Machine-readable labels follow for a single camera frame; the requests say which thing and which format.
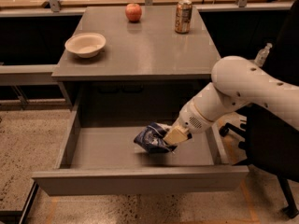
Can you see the red apple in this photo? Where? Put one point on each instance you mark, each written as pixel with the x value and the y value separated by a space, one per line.
pixel 133 12

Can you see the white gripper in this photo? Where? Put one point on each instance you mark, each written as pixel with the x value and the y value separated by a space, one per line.
pixel 189 119

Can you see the white paper bowl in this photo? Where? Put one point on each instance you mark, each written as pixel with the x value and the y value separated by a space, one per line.
pixel 85 45

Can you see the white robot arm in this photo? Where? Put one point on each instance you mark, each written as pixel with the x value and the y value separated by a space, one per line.
pixel 235 82

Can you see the black office chair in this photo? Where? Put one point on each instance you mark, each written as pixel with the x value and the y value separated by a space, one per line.
pixel 271 144

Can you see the grey drawer cabinet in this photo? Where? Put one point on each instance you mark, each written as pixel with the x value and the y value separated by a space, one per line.
pixel 145 73

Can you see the clear plastic bottle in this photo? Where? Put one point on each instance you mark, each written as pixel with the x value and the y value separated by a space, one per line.
pixel 262 55

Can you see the gold soda can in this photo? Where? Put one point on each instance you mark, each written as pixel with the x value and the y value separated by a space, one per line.
pixel 183 16

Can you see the open grey top drawer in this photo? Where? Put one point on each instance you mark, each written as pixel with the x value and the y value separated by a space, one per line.
pixel 99 155

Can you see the blue chip bag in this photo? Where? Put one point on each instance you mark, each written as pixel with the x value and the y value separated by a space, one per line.
pixel 151 139

